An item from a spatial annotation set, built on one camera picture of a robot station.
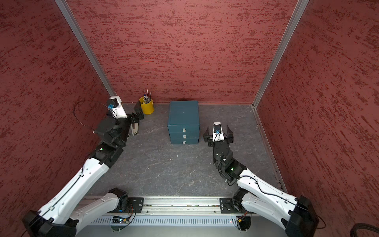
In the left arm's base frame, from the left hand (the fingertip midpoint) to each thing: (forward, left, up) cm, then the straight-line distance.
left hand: (130, 106), depth 68 cm
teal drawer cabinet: (+7, -24, -21) cm, 33 cm away
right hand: (-5, -43, -12) cm, 44 cm away
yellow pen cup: (+30, +6, -30) cm, 43 cm away
